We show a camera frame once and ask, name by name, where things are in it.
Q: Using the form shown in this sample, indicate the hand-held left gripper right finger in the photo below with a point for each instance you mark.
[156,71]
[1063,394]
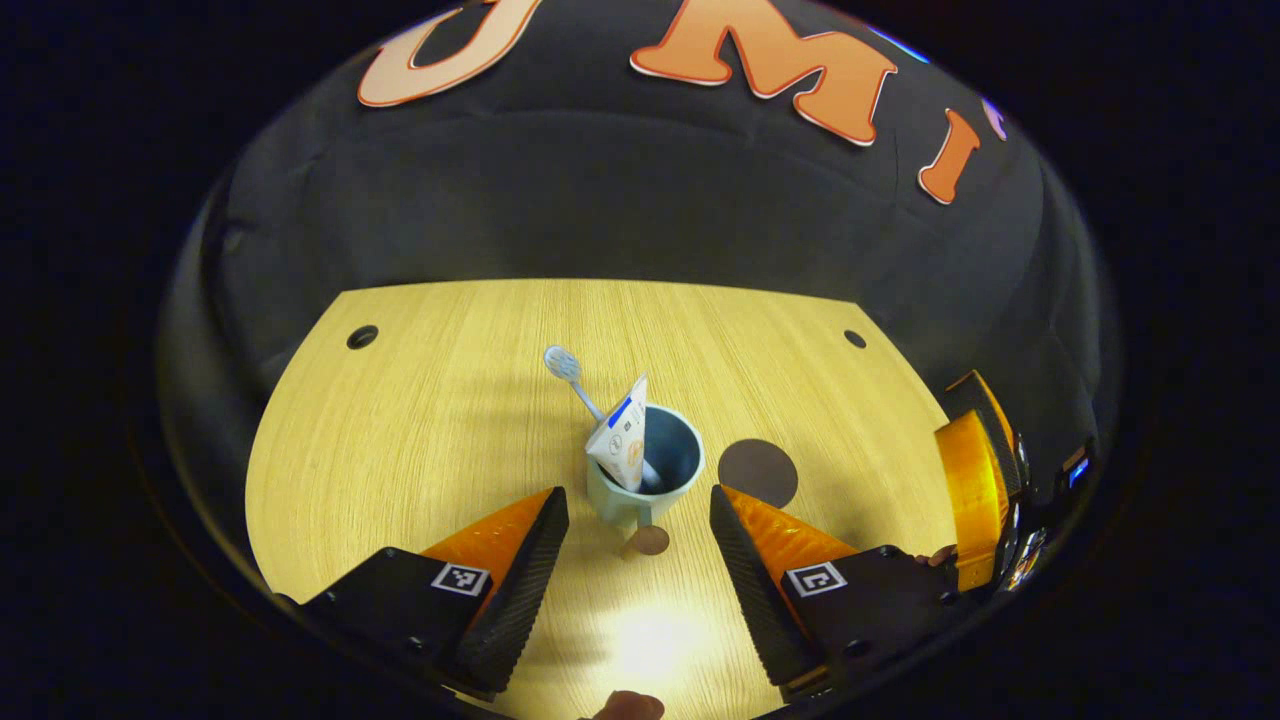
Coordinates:
[755,590]

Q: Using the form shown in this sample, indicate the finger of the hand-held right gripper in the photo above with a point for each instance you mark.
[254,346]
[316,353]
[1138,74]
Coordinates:
[975,500]
[1000,430]

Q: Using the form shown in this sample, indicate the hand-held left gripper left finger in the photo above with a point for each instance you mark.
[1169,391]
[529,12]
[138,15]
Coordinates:
[520,590]

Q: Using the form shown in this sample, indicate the dark round coaster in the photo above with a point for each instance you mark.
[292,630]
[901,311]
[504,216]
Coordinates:
[757,470]

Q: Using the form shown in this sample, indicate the white toothpaste tube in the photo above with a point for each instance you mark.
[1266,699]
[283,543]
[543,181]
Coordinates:
[620,450]

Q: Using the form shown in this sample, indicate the white toothbrush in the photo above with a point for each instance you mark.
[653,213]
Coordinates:
[563,362]

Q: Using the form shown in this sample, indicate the wooden desktop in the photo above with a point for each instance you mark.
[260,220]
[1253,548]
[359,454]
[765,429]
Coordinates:
[420,420]

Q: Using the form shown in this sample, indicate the black backdrop cloth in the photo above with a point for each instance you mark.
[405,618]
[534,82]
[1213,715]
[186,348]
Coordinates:
[600,190]

